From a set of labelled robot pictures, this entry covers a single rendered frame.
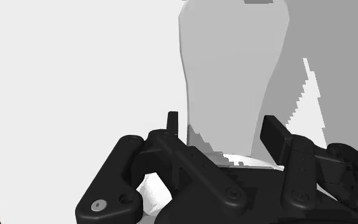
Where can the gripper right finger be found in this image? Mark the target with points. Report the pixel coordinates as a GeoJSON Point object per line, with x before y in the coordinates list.
{"type": "Point", "coordinates": [299, 167]}

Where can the tall white vase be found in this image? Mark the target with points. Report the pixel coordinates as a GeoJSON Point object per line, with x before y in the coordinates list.
{"type": "Point", "coordinates": [228, 77]}

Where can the white crumpled lump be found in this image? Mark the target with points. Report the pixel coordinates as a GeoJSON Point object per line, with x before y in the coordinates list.
{"type": "Point", "coordinates": [154, 194]}

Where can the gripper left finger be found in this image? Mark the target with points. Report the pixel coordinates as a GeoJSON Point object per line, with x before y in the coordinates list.
{"type": "Point", "coordinates": [116, 173]}

